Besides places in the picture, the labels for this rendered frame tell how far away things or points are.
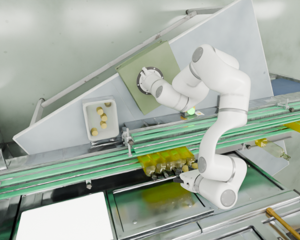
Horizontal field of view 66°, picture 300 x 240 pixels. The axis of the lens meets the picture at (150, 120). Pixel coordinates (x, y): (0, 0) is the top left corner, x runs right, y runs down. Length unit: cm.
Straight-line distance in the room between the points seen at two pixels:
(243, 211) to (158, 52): 89
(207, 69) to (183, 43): 72
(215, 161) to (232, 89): 21
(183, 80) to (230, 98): 27
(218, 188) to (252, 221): 57
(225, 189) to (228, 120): 19
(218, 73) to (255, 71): 109
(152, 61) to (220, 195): 80
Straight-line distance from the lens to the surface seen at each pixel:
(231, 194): 72
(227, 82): 69
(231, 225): 121
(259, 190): 145
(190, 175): 84
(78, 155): 134
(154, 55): 126
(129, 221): 117
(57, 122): 138
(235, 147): 173
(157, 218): 117
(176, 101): 102
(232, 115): 71
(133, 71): 125
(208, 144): 67
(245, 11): 164
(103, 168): 135
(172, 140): 138
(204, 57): 76
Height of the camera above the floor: 203
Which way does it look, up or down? 61 degrees down
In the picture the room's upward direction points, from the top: 140 degrees clockwise
